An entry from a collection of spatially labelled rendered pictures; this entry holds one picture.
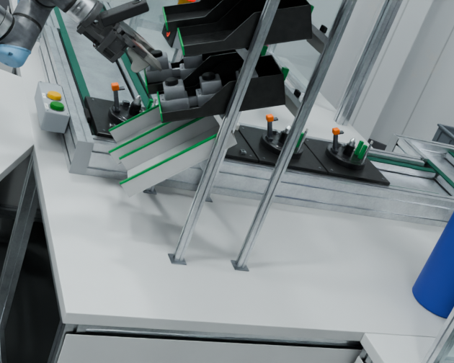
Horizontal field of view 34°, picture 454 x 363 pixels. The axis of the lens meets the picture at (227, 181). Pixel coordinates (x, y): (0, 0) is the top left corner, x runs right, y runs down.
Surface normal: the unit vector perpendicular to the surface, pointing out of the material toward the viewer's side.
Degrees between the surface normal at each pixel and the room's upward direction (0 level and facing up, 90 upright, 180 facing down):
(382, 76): 90
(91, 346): 90
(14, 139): 0
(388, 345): 0
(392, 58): 90
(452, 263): 90
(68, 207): 0
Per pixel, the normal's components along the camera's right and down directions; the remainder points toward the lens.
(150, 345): 0.29, 0.51
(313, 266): 0.32, -0.85
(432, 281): -0.82, -0.04
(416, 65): -0.15, 0.39
